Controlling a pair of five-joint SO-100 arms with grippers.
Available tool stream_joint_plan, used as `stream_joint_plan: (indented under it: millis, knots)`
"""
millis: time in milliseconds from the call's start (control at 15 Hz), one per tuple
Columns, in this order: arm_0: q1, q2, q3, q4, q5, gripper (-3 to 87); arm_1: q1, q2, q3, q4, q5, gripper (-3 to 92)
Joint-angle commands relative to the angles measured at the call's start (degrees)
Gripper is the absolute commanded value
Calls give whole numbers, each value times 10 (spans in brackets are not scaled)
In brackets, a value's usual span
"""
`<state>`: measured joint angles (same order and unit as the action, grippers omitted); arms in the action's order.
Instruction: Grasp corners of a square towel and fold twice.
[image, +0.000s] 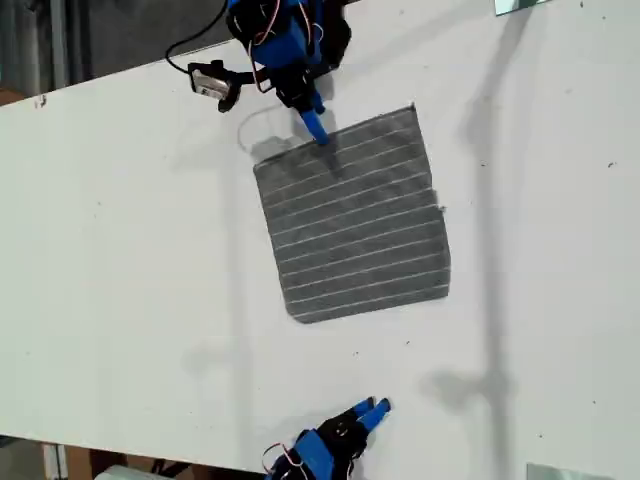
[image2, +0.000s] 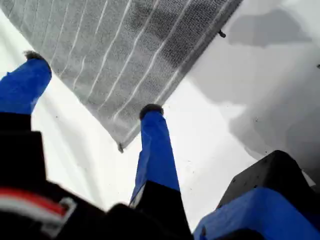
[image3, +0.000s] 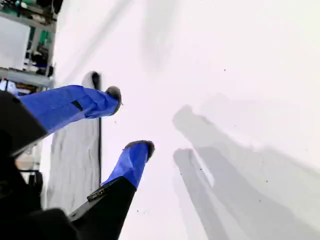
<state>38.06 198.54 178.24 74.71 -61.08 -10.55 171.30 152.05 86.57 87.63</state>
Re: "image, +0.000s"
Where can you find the black camera stalk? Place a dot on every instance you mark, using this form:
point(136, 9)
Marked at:
point(245, 78)

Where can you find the brown cardboard box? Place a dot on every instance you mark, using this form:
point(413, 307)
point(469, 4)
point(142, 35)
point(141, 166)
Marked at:
point(125, 462)

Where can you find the black silver camera box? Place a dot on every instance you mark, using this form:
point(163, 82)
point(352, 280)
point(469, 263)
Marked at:
point(207, 80)

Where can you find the white table leg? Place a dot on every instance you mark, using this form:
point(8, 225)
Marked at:
point(54, 462)

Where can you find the grey striped square towel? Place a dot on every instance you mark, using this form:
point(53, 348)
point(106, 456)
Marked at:
point(350, 225)

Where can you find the white plastic container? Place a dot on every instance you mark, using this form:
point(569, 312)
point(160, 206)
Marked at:
point(125, 474)

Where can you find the grey metal post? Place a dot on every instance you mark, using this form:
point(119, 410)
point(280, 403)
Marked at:
point(58, 45)

